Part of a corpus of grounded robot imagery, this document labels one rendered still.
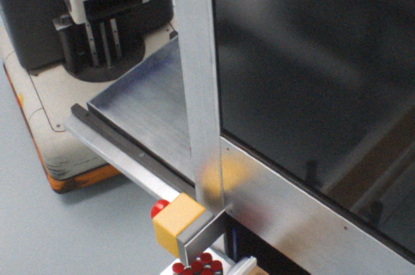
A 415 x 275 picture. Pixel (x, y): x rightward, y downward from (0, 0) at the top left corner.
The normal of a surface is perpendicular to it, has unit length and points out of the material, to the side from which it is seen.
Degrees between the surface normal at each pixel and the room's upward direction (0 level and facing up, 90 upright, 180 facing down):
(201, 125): 90
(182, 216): 0
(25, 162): 0
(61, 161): 90
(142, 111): 0
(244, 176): 90
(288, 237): 90
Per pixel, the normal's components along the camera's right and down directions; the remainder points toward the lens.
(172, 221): -0.06, -0.66
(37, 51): 0.41, 0.66
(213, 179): -0.68, 0.58
